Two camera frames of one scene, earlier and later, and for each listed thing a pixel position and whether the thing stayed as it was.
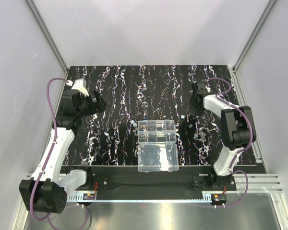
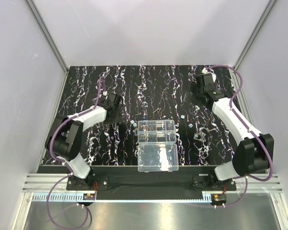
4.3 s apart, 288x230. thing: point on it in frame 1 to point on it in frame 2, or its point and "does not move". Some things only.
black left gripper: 91,103 to 116,105
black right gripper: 194,109 to 199,86
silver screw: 158,109 does not move
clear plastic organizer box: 157,151 does not move
